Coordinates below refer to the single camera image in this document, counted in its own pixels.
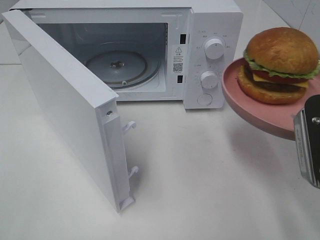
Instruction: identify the upper white power knob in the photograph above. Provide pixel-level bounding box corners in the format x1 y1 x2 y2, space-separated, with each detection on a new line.
204 37 225 60

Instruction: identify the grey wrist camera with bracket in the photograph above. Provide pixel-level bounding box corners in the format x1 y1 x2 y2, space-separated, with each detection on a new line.
293 95 320 188

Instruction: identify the white microwave door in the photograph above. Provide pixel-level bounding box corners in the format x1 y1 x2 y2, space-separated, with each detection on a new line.
3 10 138 212

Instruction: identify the pink round plate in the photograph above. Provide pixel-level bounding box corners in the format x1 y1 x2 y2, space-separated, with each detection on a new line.
222 57 320 140

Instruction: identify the white timer knob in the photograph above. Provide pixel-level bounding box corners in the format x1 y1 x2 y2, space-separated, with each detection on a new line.
200 71 218 89

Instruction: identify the toy hamburger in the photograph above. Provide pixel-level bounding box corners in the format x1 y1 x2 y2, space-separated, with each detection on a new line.
237 27 320 105

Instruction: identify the round white door-release button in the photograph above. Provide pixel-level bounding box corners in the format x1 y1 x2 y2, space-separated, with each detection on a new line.
197 93 213 106

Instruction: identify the white microwave oven body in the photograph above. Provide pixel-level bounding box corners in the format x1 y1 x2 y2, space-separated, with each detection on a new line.
8 0 243 109

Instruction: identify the glass microwave turntable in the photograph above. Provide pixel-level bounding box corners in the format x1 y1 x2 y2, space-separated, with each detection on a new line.
85 42 163 90

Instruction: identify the white warning label sticker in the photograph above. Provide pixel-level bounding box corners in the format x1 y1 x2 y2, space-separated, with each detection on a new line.
171 44 186 75

